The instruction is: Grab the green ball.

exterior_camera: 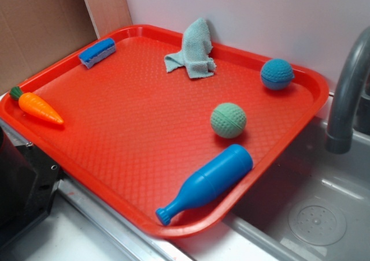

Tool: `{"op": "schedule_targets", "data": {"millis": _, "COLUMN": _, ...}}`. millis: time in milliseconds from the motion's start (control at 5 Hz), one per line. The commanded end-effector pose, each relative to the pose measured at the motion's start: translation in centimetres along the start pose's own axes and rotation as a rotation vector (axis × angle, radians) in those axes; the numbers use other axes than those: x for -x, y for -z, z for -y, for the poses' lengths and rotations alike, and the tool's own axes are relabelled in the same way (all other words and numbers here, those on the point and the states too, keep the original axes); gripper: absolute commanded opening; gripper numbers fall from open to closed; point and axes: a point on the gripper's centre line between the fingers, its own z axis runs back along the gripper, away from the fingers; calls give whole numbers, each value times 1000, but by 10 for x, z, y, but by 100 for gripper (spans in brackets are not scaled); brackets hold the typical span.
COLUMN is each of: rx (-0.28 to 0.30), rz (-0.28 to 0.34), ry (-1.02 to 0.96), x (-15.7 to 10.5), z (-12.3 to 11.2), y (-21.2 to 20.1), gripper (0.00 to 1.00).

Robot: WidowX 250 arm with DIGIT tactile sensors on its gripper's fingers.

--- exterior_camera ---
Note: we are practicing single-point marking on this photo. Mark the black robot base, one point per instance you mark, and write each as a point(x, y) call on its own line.
point(29, 179)

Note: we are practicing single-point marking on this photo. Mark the green dimpled ball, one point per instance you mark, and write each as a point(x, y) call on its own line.
point(228, 120)

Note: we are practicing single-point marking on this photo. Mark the blue dimpled ball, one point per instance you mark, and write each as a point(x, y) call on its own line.
point(276, 74)

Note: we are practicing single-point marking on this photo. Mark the red plastic tray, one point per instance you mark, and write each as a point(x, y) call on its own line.
point(133, 133)

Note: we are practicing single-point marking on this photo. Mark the blue plastic toy bottle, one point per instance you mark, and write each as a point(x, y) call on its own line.
point(209, 182)

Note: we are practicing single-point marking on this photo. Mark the light green cloth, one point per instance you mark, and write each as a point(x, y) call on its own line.
point(194, 53)

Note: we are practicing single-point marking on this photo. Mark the blue sponge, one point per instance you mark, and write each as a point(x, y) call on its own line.
point(96, 53)

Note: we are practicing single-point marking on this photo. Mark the grey toy sink basin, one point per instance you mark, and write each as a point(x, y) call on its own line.
point(309, 205)

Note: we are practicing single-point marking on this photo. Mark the orange toy carrot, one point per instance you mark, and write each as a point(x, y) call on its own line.
point(35, 106)

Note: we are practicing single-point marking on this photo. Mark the grey toy faucet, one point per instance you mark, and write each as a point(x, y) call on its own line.
point(350, 105)

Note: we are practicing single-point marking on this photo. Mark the brown cardboard panel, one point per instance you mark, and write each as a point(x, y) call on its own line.
point(37, 33)

